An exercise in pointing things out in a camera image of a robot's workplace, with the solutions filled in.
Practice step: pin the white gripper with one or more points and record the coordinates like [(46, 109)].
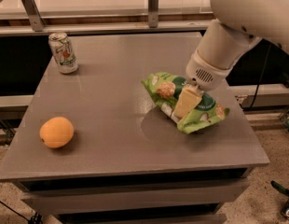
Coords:
[(204, 73)]

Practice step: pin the green rice chip bag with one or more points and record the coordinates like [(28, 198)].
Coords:
[(165, 88)]

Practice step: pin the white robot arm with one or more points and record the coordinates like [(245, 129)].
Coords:
[(238, 26)]

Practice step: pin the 7up soda can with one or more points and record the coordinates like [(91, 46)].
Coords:
[(63, 52)]

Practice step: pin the orange fruit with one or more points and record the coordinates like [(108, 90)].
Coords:
[(56, 132)]

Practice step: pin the grey table drawer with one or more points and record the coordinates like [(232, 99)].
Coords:
[(136, 196)]

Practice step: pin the middle metal bracket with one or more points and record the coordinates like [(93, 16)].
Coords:
[(153, 13)]

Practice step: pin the metal bracket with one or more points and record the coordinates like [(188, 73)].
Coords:
[(33, 14), (153, 13)]

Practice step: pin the green handled tool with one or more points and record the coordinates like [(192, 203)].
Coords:
[(280, 188)]

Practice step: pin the left metal bracket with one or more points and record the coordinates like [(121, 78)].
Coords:
[(33, 14)]

